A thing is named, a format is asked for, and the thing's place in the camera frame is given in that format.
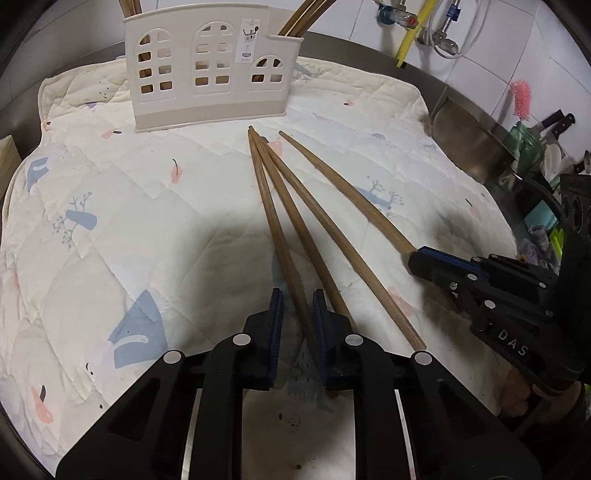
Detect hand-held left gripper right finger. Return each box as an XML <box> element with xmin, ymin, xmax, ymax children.
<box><xmin>312</xmin><ymin>289</ymin><xmax>543</xmax><ymax>480</ymax></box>

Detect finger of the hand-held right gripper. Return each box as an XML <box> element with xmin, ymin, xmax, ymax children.
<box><xmin>409</xmin><ymin>256</ymin><xmax>553</xmax><ymax>333</ymax></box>
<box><xmin>417</xmin><ymin>247</ymin><xmax>562</xmax><ymax>289</ymax></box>

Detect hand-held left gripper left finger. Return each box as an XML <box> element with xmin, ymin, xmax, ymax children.
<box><xmin>55</xmin><ymin>288</ymin><xmax>284</xmax><ymax>480</ymax></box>

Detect cream plastic utensil holder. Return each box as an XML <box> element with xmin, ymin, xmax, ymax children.
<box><xmin>126</xmin><ymin>10</ymin><xmax>304</xmax><ymax>134</ymax></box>

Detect person's right hand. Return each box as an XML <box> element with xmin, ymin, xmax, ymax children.
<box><xmin>499</xmin><ymin>370</ymin><xmax>542</xmax><ymax>417</ymax></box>

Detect grey blue cloth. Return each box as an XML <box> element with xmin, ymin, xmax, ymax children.
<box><xmin>517</xmin><ymin>224</ymin><xmax>562</xmax><ymax>269</ymax></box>

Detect teal plastic container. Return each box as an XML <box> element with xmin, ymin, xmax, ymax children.
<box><xmin>526</xmin><ymin>202</ymin><xmax>560</xmax><ymax>232</ymax></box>

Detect white dishes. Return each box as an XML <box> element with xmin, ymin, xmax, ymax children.
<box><xmin>542</xmin><ymin>143</ymin><xmax>574</xmax><ymax>182</ymax></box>

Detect pink bristle brush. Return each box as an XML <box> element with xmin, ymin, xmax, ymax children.
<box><xmin>510</xmin><ymin>79</ymin><xmax>533</xmax><ymax>122</ymax></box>

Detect white printed quilted mat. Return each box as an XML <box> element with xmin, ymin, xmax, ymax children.
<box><xmin>0</xmin><ymin>58</ymin><xmax>519</xmax><ymax>480</ymax></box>

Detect metal water valve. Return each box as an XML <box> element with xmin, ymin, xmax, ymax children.
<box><xmin>428</xmin><ymin>22</ymin><xmax>461</xmax><ymax>54</ymax></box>

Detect black handle kitchen knife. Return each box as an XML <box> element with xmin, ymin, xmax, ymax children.
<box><xmin>539</xmin><ymin>110</ymin><xmax>576</xmax><ymax>140</ymax></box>

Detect wall taps with hoses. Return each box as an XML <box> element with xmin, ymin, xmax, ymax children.
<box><xmin>416</xmin><ymin>0</ymin><xmax>491</xmax><ymax>59</ymax></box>

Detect yellow gas hose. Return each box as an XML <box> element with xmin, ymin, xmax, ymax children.
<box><xmin>397</xmin><ymin>0</ymin><xmax>437</xmax><ymax>71</ymax></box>

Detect red handle water valve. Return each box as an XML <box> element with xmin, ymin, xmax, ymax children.
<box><xmin>376</xmin><ymin>0</ymin><xmax>419</xmax><ymax>29</ymax></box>

